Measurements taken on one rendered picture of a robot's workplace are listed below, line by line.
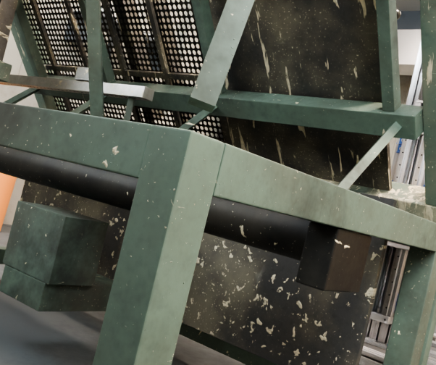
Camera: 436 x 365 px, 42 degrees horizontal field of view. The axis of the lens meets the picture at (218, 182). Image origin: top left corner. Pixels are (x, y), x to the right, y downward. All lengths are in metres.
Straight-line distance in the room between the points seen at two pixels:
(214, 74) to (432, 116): 1.03
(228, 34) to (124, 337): 0.51
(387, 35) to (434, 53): 0.14
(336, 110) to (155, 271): 1.16
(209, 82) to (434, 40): 0.95
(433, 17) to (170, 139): 1.03
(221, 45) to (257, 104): 1.14
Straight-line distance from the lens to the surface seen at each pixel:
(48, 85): 2.47
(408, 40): 8.10
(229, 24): 0.97
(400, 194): 2.07
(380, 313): 2.83
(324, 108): 1.93
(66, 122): 1.10
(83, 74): 2.29
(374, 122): 1.87
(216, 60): 0.95
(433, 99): 1.83
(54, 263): 2.06
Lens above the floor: 0.69
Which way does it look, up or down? 2 degrees up
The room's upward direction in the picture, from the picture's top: 14 degrees clockwise
